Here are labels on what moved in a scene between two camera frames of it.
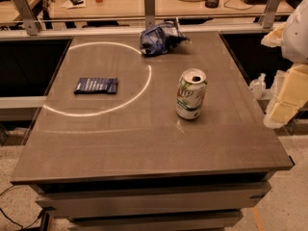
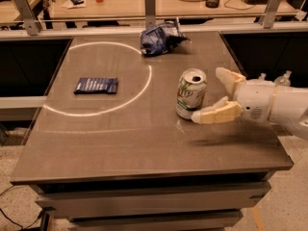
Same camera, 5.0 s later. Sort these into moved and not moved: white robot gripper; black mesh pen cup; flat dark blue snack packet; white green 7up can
Moved: white robot gripper
Not moved: black mesh pen cup; white green 7up can; flat dark blue snack packet
